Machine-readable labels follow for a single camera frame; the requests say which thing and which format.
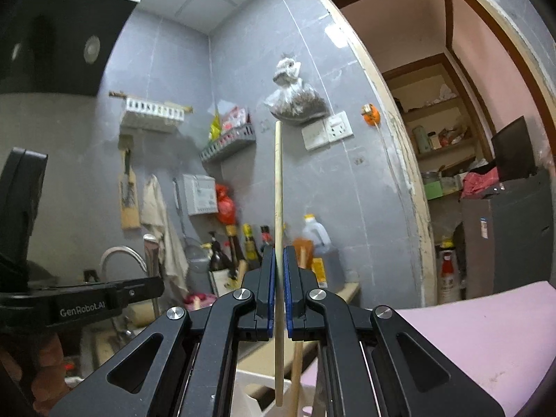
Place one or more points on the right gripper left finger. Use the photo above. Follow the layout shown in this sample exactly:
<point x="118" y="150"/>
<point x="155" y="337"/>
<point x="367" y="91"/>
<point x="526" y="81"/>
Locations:
<point x="258" y="323"/>

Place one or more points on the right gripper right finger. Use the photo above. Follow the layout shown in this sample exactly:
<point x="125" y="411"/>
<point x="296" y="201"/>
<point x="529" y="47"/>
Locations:
<point x="298" y="282"/>

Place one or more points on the steel kitchen faucet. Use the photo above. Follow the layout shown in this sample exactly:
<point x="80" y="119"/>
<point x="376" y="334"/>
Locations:
<point x="122" y="263"/>

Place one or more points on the dark wine bottle white label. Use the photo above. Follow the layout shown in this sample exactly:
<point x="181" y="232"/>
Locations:
<point x="222" y="272"/>

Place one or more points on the orange spice powder bag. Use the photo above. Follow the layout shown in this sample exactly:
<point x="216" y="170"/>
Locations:
<point x="304" y="252"/>

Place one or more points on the white plastic jug yellow cap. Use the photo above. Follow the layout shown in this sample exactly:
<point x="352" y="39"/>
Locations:
<point x="323" y="260"/>

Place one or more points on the red plastic bag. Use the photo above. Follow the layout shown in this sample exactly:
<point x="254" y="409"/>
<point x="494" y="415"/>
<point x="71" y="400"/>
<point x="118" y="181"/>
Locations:
<point x="226" y="207"/>

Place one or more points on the white utensil holder basket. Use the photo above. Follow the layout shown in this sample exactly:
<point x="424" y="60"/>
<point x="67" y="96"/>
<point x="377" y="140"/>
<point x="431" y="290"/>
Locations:
<point x="254" y="394"/>

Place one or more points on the hanging beige dish cloth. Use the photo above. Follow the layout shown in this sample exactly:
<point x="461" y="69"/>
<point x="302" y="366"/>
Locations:
<point x="154" y="216"/>

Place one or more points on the wooden cutting board hanging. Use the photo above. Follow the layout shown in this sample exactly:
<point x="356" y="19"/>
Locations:
<point x="128" y="194"/>

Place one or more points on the dark grey cabinet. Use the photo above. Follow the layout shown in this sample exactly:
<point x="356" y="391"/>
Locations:
<point x="509" y="235"/>

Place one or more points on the pink floral table cover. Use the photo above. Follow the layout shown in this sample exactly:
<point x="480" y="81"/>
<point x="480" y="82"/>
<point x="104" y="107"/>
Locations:
<point x="493" y="356"/>

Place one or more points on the black range hood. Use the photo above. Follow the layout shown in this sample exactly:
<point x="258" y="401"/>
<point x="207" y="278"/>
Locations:
<point x="60" y="46"/>

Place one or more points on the white box on wall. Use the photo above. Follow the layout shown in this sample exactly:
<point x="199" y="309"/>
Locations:
<point x="200" y="191"/>

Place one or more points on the grey wall spice shelf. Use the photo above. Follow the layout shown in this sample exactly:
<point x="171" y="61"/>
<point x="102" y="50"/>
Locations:
<point x="228" y="144"/>

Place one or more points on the white wall socket panel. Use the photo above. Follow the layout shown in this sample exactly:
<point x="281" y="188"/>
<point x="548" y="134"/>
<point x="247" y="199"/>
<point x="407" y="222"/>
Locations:
<point x="326" y="131"/>

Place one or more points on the plastic bag hanging on wall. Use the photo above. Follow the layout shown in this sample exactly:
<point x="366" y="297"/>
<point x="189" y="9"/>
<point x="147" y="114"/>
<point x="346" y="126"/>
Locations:
<point x="294" y="101"/>

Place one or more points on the orange wall hook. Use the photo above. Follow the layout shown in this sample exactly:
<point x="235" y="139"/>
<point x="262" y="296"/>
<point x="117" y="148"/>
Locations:
<point x="371" y="115"/>

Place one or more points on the white wall rack top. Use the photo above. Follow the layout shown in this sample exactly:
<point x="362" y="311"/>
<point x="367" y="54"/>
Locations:
<point x="142" y="114"/>

